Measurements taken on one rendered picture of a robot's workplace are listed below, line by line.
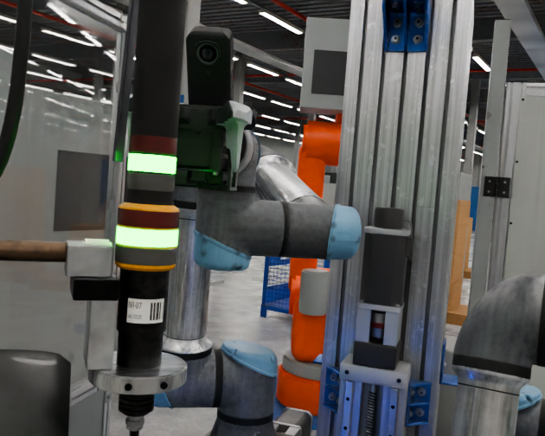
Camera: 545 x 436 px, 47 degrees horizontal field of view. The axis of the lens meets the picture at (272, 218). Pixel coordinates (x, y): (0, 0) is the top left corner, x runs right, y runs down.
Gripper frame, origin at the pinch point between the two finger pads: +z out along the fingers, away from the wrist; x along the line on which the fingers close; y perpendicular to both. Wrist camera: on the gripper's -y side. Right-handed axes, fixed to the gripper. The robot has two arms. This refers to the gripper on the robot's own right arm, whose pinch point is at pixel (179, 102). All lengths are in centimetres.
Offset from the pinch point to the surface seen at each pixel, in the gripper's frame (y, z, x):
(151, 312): 15.8, 9.2, -1.2
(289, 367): 134, -389, -1
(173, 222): 9.5, 8.6, -2.2
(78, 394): 68, -114, 49
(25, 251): 11.9, 11.8, 6.9
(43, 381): 25.7, -2.6, 11.4
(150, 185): 7.0, 9.4, -0.6
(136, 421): 24.0, 8.4, -0.4
